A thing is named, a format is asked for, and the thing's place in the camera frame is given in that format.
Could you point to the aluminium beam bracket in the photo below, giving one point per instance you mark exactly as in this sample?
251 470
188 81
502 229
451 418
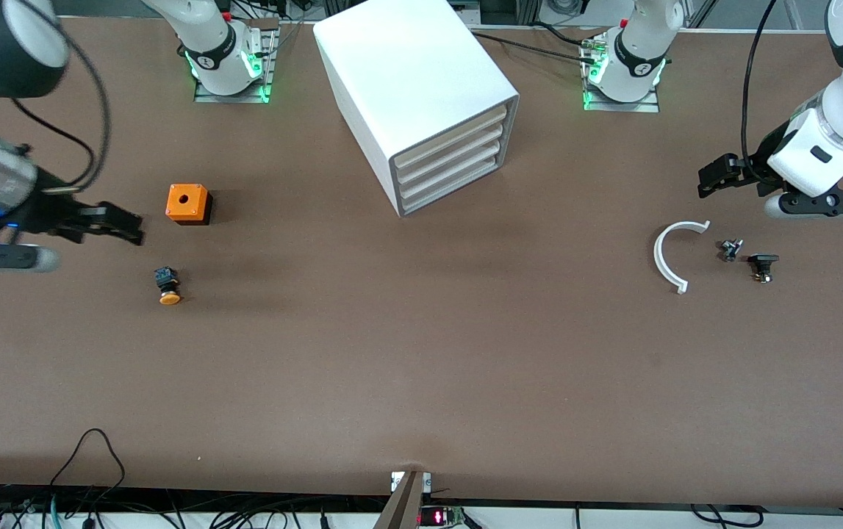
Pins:
403 503

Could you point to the red LED display module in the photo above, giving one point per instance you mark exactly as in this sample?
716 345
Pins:
439 516

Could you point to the white curved plastic arc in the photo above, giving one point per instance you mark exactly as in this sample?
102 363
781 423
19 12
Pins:
658 257

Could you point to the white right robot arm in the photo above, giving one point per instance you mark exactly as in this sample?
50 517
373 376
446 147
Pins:
212 44

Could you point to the orange box with hole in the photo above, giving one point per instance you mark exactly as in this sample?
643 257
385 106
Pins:
186 202

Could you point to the orange push button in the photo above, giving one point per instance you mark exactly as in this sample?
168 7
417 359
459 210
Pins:
168 294

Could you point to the small grey metal component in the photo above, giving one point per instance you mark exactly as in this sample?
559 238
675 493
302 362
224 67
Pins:
730 250

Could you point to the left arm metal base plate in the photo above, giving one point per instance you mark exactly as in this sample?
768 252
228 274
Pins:
616 106

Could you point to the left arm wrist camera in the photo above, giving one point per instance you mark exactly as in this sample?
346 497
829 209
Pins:
825 204

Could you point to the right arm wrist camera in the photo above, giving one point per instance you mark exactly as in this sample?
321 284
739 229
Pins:
2 257

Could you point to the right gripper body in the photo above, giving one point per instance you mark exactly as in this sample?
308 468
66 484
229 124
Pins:
48 209

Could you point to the black switch component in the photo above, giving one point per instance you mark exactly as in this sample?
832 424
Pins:
763 263

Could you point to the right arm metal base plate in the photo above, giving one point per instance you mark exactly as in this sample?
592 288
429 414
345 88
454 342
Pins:
268 66

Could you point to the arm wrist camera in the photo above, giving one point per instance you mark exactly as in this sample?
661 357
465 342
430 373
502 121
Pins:
2 257
825 204

